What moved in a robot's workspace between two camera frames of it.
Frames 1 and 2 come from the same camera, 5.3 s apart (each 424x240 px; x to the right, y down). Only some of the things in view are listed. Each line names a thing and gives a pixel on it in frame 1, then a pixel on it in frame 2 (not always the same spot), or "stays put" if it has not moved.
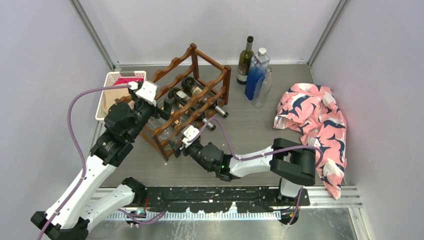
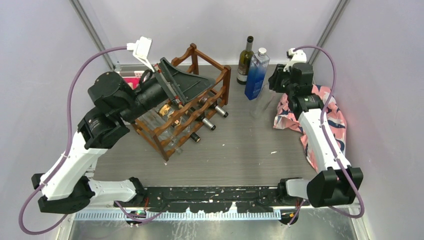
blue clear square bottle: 257,75 stays put
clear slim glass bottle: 161,128 stays put
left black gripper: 163,113 to 190,85
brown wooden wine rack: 199,87 stays put
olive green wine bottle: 244,62 stays put
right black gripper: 177,149 to 274,80
